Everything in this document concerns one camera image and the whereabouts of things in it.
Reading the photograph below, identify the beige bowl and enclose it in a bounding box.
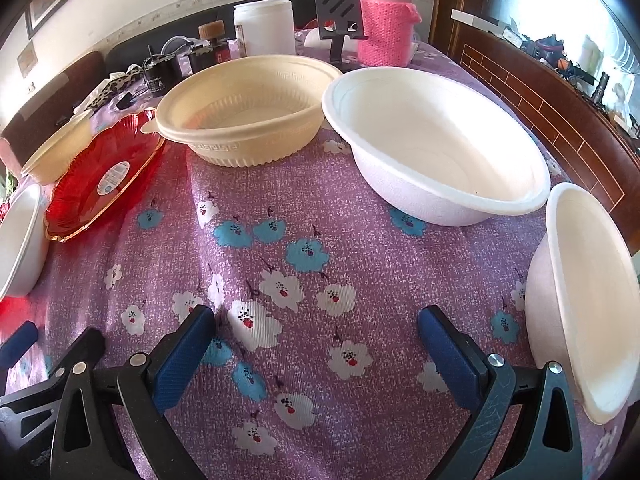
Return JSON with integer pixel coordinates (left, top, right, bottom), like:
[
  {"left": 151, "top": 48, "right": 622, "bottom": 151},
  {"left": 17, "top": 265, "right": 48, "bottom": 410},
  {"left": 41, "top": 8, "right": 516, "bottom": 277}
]
[
  {"left": 141, "top": 54, "right": 342, "bottom": 168},
  {"left": 21, "top": 110, "right": 93, "bottom": 185}
]

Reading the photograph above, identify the red glass plate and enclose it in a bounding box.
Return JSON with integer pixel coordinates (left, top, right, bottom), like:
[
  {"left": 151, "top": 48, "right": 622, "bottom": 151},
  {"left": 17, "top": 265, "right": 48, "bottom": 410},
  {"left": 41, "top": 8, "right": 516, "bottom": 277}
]
[{"left": 44, "top": 107, "right": 165, "bottom": 242}]

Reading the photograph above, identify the large white bowl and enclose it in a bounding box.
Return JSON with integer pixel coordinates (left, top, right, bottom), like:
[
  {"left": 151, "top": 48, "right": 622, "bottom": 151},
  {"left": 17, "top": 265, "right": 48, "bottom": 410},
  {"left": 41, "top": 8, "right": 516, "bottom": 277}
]
[{"left": 322, "top": 67, "right": 551, "bottom": 226}]

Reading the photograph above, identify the maroon armchair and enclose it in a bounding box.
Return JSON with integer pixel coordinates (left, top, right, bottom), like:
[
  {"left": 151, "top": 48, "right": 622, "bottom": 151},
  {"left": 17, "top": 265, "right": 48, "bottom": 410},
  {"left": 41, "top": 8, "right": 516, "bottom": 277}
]
[{"left": 1, "top": 51, "right": 106, "bottom": 179}]

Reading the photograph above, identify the black tin can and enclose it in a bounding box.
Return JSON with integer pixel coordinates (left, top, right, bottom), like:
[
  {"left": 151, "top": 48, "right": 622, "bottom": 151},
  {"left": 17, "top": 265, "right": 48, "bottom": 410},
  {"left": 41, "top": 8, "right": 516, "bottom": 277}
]
[{"left": 142, "top": 54, "right": 182, "bottom": 98}]

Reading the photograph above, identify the wooden radiator cabinet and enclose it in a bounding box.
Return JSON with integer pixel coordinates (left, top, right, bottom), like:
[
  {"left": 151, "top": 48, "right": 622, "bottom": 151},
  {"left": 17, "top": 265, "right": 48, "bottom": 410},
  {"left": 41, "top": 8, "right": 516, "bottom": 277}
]
[{"left": 449, "top": 21, "right": 639, "bottom": 254}]

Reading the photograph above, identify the black sofa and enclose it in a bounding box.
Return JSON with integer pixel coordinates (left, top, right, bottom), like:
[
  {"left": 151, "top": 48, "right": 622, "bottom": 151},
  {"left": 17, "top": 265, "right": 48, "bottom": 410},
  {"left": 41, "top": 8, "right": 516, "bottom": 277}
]
[{"left": 104, "top": 0, "right": 317, "bottom": 73}]

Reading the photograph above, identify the dark jar with cork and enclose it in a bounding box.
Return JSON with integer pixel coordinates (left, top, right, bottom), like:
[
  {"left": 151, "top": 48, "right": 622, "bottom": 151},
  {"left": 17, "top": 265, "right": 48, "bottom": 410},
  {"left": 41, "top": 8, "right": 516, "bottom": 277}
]
[{"left": 188, "top": 21, "right": 231, "bottom": 73}]

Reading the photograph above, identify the white plastic jar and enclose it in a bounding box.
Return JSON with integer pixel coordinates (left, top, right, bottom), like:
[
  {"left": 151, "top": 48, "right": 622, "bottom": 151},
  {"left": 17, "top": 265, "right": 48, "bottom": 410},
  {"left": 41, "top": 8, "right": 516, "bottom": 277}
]
[{"left": 233, "top": 0, "right": 296, "bottom": 58}]

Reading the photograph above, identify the black phone stand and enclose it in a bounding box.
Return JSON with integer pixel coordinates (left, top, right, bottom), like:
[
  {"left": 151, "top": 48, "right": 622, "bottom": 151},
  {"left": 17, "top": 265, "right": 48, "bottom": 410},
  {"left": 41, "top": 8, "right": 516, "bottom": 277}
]
[{"left": 314, "top": 0, "right": 367, "bottom": 73}]

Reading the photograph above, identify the pink knitted thermos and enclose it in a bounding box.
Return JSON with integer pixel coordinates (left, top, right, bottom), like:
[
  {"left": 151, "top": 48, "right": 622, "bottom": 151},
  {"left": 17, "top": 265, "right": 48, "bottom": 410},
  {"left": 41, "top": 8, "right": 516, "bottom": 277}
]
[{"left": 357, "top": 0, "right": 421, "bottom": 67}]

